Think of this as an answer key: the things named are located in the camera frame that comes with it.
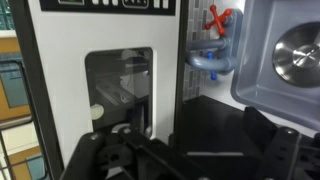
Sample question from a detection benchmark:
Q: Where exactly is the silver metal pot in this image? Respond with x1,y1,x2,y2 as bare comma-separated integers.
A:
272,22,320,88

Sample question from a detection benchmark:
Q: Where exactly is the grey toy faucet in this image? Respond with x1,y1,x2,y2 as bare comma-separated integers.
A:
185,8,243,75

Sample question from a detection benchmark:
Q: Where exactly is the white microwave door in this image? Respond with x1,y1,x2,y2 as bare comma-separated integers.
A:
27,0,182,161

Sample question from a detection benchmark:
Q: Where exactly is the toy kitchen play set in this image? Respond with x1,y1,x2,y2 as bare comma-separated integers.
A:
8,0,320,180

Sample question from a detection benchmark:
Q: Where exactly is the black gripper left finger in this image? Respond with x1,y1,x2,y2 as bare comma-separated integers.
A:
59,126,154,180

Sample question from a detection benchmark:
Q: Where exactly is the red faucet knob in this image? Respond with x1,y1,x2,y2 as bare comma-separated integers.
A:
204,5,232,36

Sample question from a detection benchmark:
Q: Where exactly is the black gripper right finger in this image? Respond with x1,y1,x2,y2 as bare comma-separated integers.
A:
243,107,320,180

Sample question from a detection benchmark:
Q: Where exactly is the grey toy sink basin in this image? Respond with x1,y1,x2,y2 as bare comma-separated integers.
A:
231,0,320,130

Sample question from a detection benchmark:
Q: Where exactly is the blue faucet knob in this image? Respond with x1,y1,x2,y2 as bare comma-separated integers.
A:
207,51,217,81

